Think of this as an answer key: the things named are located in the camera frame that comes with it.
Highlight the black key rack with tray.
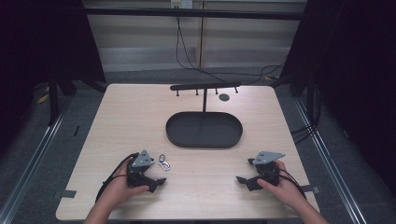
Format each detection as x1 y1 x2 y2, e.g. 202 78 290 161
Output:
165 81 244 149

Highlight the black stand leg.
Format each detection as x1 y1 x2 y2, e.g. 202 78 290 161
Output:
47 66 61 127

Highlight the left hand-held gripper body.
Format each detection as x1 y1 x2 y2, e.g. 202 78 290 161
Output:
126 149 155 189

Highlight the black horizontal metal bar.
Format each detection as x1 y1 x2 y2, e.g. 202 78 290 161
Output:
83 7 306 22

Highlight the person's left hand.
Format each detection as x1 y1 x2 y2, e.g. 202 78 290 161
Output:
102 158 151 210

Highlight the yellow floor tape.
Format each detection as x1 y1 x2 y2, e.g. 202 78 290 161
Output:
35 92 50 105

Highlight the grey tape strip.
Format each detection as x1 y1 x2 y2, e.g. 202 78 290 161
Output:
300 185 320 194
51 189 78 200

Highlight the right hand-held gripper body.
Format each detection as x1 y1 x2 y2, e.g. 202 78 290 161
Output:
251 150 286 189

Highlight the metal floor rail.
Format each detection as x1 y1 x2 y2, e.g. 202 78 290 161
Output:
0 92 76 224
292 98 370 224

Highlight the black floor cable bundle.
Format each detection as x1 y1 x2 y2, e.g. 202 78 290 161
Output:
290 83 323 146

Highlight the person's right hand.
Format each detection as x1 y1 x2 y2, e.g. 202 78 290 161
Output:
256 159 305 211

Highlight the silver key ring carabiner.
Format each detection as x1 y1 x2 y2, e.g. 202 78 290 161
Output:
157 153 172 173

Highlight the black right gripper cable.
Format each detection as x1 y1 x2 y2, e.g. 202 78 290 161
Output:
277 167 308 201

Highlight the dark curtain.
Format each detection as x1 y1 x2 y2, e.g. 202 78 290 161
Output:
281 0 396 190
0 0 106 157

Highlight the black hanging wall cable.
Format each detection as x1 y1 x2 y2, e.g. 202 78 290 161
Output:
175 15 287 86

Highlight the white wall socket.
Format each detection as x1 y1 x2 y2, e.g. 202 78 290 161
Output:
170 0 194 10

